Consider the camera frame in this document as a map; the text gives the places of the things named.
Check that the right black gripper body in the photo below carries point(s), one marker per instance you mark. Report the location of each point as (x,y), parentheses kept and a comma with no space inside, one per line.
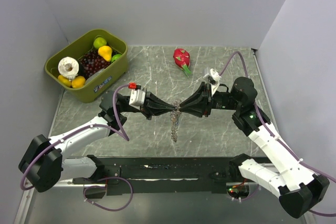
(207,94)

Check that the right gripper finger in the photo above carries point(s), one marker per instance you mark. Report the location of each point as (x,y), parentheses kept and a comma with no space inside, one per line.
(195,101)
(197,113)

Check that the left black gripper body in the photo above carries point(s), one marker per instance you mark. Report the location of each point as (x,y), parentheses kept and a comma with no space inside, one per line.
(143,109)

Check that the metal key organizer disc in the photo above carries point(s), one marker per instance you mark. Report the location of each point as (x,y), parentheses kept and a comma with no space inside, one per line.
(175,115)

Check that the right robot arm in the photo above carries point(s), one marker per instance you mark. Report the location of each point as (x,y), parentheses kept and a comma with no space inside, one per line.
(298,186)

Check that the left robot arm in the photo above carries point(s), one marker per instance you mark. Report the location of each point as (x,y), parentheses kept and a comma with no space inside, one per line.
(47,160)

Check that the red dragon fruit toy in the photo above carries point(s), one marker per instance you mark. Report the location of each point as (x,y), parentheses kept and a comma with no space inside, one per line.
(182,60)

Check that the olive green plastic bin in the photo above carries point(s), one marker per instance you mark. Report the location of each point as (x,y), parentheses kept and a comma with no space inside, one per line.
(101,80)

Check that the small green lime toy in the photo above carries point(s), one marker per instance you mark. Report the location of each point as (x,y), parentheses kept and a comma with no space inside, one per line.
(115,57)

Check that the yellow pear toy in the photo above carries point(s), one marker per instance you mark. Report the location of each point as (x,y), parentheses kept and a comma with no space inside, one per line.
(105,52)

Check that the purple grapes toy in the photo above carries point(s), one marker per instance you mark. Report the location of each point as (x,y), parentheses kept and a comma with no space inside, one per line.
(92,62)

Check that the yellow lemon toy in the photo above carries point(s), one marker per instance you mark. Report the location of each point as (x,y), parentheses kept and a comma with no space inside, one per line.
(78,82)
(64,81)

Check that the green apple toy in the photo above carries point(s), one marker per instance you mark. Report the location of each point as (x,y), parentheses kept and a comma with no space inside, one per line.
(99,42)

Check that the white tape roll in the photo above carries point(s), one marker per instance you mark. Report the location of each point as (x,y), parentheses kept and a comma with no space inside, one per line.
(68,67)

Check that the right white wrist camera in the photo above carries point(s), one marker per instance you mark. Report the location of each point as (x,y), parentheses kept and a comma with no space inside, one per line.
(213,78)

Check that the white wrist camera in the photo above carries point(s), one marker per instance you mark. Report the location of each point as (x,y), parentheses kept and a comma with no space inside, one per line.
(137,95)
(213,78)

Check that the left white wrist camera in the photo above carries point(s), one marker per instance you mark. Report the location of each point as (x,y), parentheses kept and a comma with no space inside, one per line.
(137,95)

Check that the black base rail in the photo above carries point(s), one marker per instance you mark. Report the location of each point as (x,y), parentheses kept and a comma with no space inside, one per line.
(165,174)

